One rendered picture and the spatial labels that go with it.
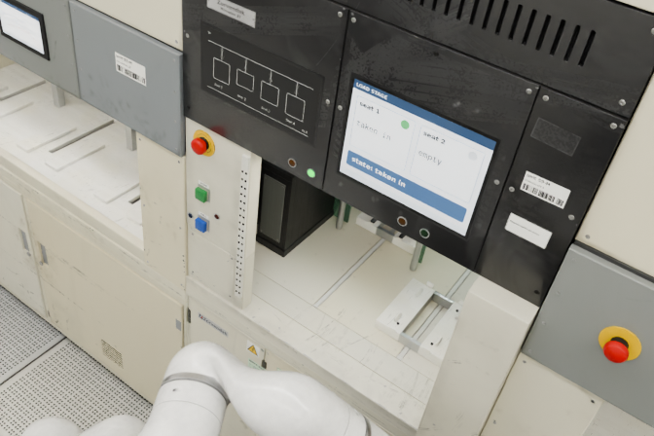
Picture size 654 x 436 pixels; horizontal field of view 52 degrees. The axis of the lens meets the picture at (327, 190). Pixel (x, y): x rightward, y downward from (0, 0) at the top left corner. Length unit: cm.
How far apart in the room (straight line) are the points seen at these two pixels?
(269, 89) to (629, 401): 88
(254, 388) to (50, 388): 197
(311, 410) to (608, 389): 62
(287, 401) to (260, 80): 70
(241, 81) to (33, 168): 113
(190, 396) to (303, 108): 61
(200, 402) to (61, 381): 189
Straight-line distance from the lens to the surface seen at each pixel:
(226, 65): 143
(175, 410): 96
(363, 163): 130
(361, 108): 124
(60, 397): 280
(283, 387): 90
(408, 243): 207
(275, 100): 137
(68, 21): 179
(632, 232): 115
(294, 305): 188
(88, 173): 234
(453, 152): 118
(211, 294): 189
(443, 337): 185
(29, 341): 299
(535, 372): 139
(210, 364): 99
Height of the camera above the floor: 227
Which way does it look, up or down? 38 degrees down
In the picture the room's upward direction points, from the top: 9 degrees clockwise
